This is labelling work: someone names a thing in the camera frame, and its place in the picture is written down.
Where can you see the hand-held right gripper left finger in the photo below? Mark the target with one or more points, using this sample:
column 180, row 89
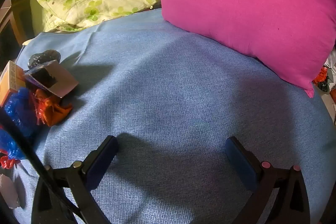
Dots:
column 101, row 162

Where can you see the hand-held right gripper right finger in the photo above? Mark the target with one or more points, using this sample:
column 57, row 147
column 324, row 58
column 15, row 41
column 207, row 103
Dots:
column 240, row 162

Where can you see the orange wrapper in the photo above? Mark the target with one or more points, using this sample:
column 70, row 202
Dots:
column 53, row 111

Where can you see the blue plastic bag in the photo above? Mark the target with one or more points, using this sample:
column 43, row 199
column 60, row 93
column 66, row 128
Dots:
column 22, row 111

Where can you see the white paper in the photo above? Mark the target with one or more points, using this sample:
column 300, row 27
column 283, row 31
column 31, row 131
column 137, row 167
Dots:
column 8, row 191

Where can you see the orange cardboard box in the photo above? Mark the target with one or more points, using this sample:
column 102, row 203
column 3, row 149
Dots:
column 10, row 79

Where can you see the open purple cardboard box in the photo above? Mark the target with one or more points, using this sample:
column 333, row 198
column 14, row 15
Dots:
column 61, row 81

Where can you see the light blue bed sheet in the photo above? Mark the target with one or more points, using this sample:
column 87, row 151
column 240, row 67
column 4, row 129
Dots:
column 168, row 77

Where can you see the orange plastic bag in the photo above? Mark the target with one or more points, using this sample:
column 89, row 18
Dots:
column 321, row 75

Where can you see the crumpled black plastic bag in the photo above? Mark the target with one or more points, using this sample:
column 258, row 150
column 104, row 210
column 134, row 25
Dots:
column 39, row 57

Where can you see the pink pillow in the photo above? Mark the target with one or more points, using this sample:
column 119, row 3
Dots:
column 241, row 6

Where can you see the wooden bed frame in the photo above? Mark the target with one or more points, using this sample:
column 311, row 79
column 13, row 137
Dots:
column 18, row 3

